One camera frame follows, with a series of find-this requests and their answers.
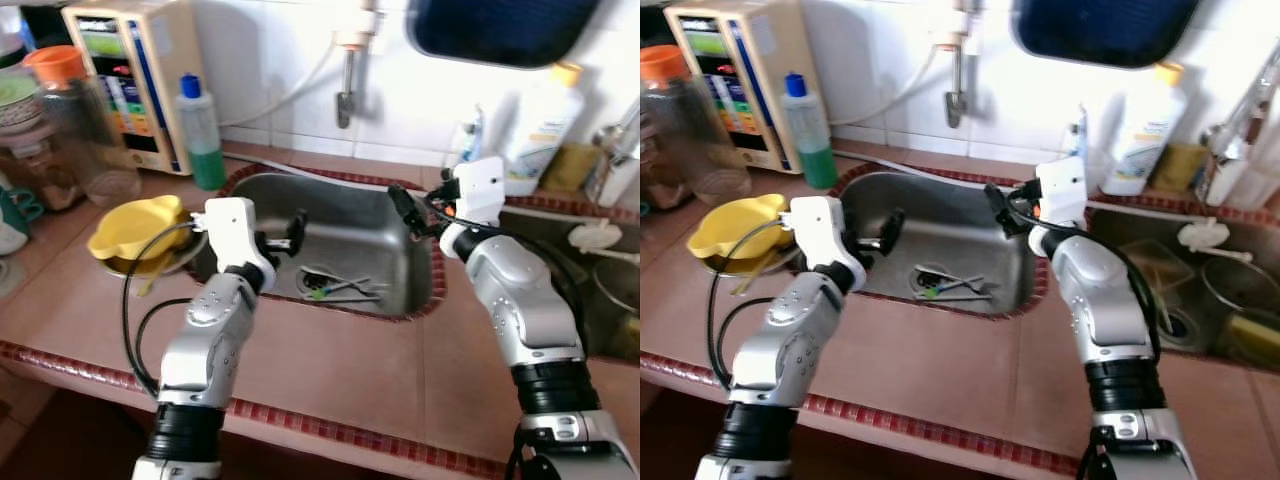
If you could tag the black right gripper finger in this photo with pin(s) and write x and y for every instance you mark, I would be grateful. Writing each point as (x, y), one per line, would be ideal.
(999, 207)
(405, 205)

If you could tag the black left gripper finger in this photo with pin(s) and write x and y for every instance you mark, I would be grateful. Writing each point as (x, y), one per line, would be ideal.
(297, 228)
(891, 230)

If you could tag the metal spoon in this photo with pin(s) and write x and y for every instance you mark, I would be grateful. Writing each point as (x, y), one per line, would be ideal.
(960, 283)
(355, 283)

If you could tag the metal fork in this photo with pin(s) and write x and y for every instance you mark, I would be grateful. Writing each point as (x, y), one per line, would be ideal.
(365, 295)
(975, 293)

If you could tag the yellow plastic bowl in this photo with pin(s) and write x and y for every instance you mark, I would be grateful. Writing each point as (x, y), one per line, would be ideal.
(140, 225)
(740, 225)

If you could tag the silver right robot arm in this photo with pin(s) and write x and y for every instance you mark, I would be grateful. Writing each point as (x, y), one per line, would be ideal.
(525, 310)
(1110, 310)

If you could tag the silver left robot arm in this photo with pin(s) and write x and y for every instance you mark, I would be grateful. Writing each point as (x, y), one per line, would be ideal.
(205, 340)
(790, 340)

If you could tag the stainless steel sink basin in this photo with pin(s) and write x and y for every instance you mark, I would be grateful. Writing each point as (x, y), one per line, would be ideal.
(610, 340)
(1195, 345)
(950, 230)
(340, 230)

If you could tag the round steel plate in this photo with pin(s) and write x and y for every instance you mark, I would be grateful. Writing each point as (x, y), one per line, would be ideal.
(185, 262)
(785, 262)

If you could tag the white blue tube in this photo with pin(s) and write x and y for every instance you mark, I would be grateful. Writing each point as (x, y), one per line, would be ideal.
(1080, 125)
(472, 130)

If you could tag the brass coloured spoon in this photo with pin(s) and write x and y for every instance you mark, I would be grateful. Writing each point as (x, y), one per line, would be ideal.
(750, 278)
(150, 280)

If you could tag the green liquid bottle blue cap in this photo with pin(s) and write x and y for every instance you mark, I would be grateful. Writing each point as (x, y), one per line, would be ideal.
(810, 130)
(203, 130)

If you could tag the white detergent bottle orange cap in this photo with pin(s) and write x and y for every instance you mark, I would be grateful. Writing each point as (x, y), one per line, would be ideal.
(545, 130)
(1145, 130)

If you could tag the yellow sponge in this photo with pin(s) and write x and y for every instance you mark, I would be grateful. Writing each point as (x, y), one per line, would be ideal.
(570, 165)
(1180, 165)

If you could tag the clear plastic food container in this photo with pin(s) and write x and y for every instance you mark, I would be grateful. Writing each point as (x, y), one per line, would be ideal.
(1160, 265)

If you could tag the white plastic scoop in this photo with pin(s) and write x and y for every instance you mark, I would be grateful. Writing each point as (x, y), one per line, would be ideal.
(1205, 237)
(595, 237)

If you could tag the chrome sink faucet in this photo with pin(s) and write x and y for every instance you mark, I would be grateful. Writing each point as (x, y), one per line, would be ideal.
(620, 150)
(1240, 130)

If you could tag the dark blue hanging tray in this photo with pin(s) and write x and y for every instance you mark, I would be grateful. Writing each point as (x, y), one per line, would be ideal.
(1100, 25)
(500, 25)

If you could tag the small steel pot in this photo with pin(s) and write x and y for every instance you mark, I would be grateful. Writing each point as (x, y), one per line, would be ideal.
(620, 290)
(1240, 290)

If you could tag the beige water ioniser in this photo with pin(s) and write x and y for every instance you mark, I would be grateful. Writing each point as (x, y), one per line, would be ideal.
(130, 80)
(740, 80)

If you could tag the glass pitcher orange lid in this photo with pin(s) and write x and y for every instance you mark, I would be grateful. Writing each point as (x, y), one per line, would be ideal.
(85, 130)
(690, 130)

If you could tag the glass jar pink lid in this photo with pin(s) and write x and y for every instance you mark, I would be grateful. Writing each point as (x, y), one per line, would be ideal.
(30, 165)

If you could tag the yellow rectangular container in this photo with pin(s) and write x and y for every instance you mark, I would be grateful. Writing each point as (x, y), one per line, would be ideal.
(1255, 338)

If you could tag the clear tape roll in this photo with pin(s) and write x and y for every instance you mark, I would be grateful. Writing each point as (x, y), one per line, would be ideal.
(5, 262)

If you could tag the patterned bowl green lid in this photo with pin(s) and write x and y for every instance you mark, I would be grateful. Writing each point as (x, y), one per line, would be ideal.
(12, 95)

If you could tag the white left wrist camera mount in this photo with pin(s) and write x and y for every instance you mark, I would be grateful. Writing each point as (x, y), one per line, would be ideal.
(235, 235)
(825, 235)

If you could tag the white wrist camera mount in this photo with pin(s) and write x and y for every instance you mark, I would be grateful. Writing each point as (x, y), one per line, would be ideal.
(235, 235)
(825, 235)
(480, 190)
(1062, 190)

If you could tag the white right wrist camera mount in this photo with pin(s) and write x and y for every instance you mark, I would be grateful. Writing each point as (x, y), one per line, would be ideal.
(480, 190)
(1062, 190)

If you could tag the metal wall tap spout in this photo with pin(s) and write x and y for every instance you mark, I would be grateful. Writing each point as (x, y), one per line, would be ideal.
(957, 80)
(348, 80)

